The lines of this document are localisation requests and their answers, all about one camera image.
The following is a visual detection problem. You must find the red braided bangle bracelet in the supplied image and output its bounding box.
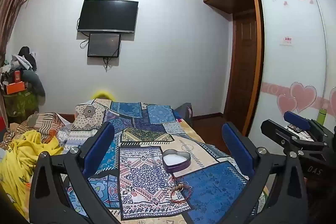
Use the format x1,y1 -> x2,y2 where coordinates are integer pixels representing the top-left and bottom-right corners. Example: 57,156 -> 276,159
170,182 -> 194,204

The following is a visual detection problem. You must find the white drawer cabinet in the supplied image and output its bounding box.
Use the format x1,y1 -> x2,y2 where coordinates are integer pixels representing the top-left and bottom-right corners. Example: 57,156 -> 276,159
286,124 -> 314,141

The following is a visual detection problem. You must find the green bottle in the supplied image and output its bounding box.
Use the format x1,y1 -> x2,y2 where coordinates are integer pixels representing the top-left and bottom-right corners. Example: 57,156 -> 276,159
317,108 -> 327,126

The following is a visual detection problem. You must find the yellow blanket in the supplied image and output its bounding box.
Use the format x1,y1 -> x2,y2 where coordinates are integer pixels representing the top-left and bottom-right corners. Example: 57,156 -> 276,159
1,130 -> 63,219

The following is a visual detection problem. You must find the white heart-patterned sliding door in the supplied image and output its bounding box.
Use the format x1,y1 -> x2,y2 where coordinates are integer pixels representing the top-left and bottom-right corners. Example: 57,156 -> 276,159
249,0 -> 335,154

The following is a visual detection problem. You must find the striped pillow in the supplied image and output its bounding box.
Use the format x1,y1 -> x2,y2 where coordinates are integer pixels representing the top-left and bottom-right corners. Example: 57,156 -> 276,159
3,113 -> 66,144

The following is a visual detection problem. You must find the dark purple bag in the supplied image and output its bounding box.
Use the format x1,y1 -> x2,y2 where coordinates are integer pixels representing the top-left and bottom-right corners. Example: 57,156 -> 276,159
174,102 -> 193,127

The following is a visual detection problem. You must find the purple heart-shaped tin box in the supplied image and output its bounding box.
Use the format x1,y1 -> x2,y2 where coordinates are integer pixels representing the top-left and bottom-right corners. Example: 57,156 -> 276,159
162,149 -> 191,173

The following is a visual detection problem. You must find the pile of clothes and boxes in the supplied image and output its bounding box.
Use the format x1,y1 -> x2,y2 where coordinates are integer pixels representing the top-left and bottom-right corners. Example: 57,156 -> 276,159
1,46 -> 46,123

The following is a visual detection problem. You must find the blue patchwork bedspread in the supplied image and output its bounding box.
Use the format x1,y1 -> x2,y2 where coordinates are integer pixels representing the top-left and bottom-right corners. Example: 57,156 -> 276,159
57,99 -> 249,223

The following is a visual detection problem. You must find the orange box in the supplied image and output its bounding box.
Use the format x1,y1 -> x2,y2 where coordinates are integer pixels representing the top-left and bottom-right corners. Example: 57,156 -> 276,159
6,81 -> 26,95

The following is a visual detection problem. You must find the small black wall monitor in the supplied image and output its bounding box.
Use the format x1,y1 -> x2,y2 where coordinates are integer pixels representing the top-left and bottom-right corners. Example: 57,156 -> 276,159
87,33 -> 121,58

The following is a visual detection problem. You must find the black wall television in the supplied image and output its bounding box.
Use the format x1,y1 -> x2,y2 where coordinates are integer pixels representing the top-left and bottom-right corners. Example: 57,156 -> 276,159
78,0 -> 138,33

